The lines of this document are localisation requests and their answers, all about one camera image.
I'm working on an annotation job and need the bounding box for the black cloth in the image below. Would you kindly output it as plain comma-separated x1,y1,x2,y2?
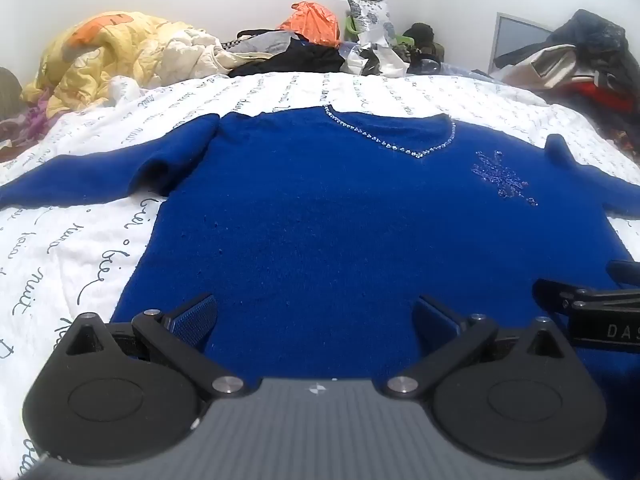
229,42,351,78

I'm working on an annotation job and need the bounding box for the dark camouflage bag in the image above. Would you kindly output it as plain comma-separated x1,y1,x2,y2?
395,22,446,68

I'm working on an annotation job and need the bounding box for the white crumpled plastic bag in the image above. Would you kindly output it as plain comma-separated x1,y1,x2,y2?
340,40,412,78

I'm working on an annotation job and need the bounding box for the blue sweater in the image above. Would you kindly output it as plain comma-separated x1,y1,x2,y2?
0,107,640,480

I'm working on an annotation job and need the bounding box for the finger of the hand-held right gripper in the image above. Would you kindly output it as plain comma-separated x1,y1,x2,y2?
606,260,640,288
532,279,640,317

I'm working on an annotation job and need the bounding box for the yellow quilt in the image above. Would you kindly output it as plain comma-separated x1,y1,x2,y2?
21,11,236,116

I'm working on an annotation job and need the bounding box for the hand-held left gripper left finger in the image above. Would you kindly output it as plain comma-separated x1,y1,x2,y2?
65,294,249,402

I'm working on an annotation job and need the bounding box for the brown headboard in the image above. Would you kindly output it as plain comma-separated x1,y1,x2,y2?
0,67,23,121

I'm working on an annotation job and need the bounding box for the pile of dark clothes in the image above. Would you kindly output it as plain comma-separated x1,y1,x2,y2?
492,8,640,151

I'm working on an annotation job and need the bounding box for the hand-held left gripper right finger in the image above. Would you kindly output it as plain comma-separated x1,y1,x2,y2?
382,295,573,402

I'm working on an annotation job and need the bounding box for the orange plastic bag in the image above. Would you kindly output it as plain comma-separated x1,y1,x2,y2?
277,1,342,46

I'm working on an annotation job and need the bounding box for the white printed bed sheet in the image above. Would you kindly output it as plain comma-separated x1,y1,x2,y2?
0,71,640,480

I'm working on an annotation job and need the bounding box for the grey panel board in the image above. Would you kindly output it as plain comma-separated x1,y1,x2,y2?
492,11,556,73

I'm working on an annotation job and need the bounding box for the floral patterned bag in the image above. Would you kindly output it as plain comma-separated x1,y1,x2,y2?
346,0,396,43

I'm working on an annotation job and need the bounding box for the grey cloth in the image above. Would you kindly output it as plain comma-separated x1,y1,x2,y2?
225,30,301,58

